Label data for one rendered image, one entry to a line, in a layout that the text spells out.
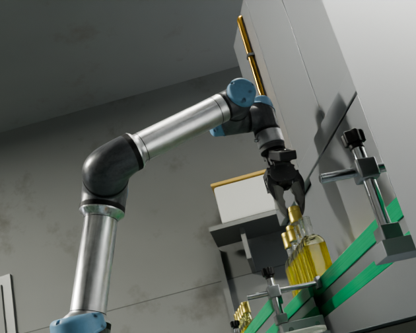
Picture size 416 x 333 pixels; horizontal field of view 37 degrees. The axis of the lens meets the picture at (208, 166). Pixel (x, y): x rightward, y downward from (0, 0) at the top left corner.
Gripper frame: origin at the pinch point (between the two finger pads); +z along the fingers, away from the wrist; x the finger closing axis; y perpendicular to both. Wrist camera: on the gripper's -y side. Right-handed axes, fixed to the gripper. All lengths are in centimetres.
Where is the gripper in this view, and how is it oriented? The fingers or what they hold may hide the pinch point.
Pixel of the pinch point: (293, 211)
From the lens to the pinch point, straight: 164.2
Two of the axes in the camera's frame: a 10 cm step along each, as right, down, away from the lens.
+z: 2.2, 8.9, -3.9
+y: -0.9, 4.2, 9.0
